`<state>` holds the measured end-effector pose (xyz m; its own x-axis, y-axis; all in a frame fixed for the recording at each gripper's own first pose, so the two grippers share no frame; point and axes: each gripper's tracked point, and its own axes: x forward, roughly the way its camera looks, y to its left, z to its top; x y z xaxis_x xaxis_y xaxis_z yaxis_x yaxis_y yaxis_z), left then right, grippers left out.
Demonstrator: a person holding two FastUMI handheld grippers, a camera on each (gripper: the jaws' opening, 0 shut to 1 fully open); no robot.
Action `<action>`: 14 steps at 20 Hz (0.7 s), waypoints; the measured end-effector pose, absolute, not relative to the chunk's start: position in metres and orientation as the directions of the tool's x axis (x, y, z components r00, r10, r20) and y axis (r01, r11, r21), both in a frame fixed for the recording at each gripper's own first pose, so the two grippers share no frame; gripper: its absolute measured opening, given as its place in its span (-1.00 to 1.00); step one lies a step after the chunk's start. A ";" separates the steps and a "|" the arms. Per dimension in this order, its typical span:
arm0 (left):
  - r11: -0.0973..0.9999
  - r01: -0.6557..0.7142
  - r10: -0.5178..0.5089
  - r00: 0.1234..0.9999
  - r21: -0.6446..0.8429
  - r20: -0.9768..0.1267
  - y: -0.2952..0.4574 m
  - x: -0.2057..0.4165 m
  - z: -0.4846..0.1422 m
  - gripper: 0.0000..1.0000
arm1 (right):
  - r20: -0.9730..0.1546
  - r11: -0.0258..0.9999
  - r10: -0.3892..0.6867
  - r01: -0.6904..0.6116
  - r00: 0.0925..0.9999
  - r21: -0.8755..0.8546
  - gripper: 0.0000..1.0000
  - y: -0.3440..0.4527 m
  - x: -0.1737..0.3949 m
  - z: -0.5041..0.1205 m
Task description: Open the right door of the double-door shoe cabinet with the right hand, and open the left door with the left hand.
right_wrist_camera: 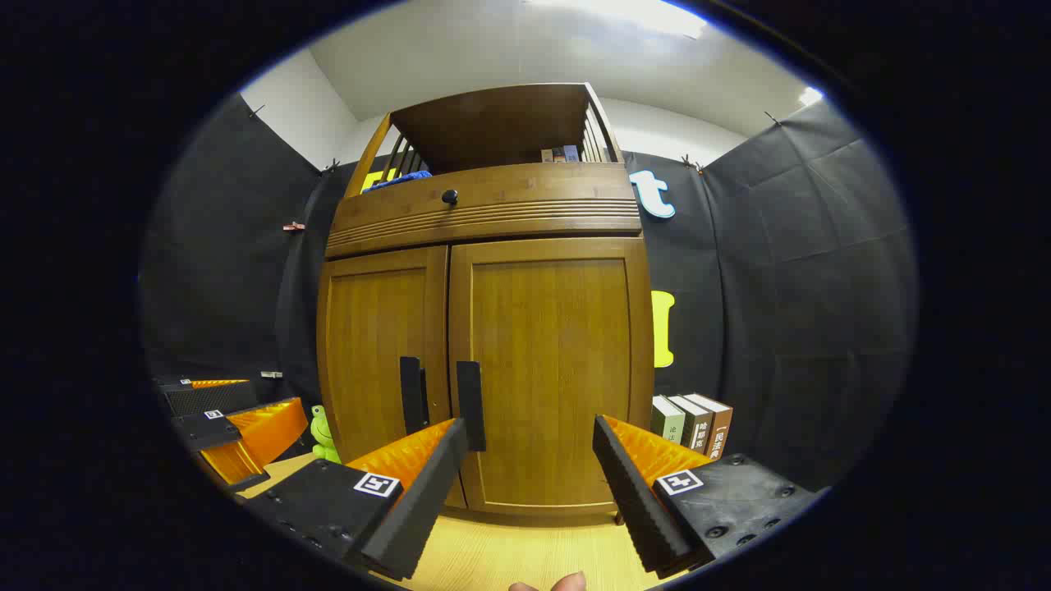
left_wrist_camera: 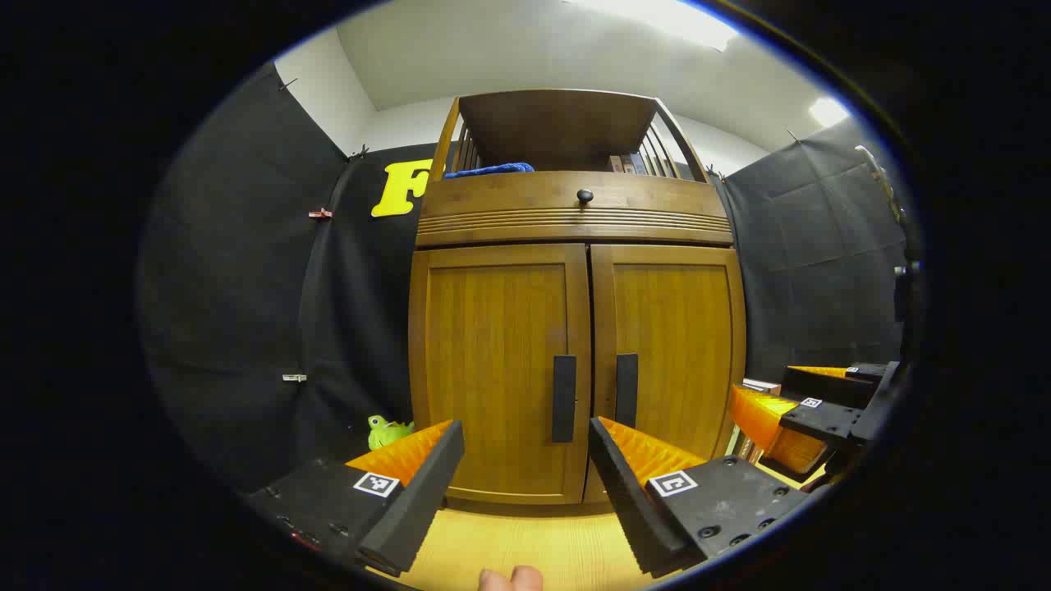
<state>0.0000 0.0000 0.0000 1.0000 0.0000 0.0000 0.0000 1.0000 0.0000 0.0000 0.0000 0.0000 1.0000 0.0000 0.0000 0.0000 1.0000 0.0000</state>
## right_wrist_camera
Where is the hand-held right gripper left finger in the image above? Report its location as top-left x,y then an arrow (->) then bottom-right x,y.
245,417 -> 470,582

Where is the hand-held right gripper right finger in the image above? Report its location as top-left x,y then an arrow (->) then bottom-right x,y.
592,415 -> 824,580

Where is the wooden shoe cabinet door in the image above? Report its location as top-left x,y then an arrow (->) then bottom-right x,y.
316,245 -> 469,510
448,238 -> 655,518

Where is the wooden double-door shoe cabinet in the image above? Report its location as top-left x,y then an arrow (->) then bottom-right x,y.
316,82 -> 655,526

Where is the wooden cabinet drawer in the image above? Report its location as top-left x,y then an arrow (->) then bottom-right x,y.
326,162 -> 643,259

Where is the green frog plush toy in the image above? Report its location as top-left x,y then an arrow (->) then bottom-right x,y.
310,405 -> 342,465

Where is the light green book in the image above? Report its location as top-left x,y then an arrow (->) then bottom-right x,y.
653,396 -> 686,444

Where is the blue cloth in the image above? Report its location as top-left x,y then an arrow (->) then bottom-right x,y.
362,170 -> 433,193

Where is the black door handle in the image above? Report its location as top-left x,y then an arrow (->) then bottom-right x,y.
456,360 -> 487,452
400,356 -> 429,436

